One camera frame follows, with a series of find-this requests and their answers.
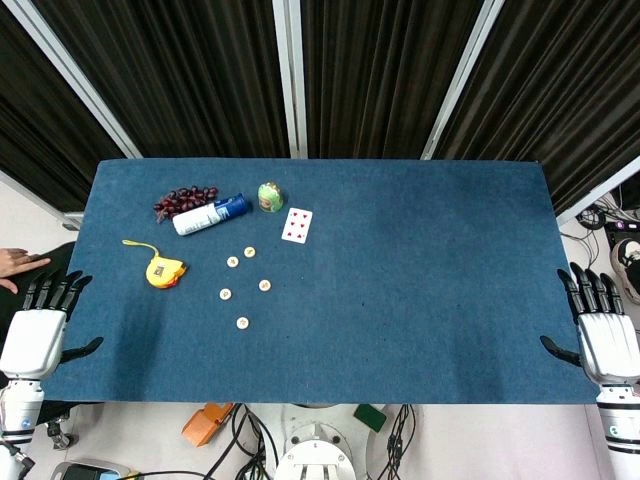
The blue felt table cloth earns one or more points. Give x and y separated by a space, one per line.
400 300

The grey aluminium frame post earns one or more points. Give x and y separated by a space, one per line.
600 190
464 75
292 75
72 75
35 198

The orange box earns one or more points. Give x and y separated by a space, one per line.
202 427

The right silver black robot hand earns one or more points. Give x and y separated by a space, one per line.
607 345

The green block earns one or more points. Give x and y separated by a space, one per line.
371 419

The dark red grape bunch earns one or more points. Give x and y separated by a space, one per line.
185 199

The wooden disc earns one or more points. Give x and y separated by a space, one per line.
232 261
265 285
249 251
225 294
243 323

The grey device case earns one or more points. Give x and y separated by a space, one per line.
90 472

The six of hearts card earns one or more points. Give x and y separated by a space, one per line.
297 225

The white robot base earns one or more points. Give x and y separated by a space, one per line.
315 450

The wooden disc top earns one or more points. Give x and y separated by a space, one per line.
249 251

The white blue cylindrical can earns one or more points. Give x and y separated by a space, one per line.
200 218

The green matryoshka doll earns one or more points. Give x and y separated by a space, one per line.
270 199

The bystander bare hand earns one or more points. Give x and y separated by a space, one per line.
15 262

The chair caster wheel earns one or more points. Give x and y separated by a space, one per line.
62 440

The bystander black trousers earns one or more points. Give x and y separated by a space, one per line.
62 255

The black pleated curtain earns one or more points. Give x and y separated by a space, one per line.
40 150
190 75
380 75
560 100

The white black sneaker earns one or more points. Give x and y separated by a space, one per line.
627 260

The wooden disc bottom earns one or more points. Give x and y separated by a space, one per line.
243 323

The yellow tape measure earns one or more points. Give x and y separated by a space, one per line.
161 272

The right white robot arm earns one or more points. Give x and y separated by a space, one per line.
620 425

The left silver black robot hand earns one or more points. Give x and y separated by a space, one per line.
32 340

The black electronic device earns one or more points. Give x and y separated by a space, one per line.
630 197

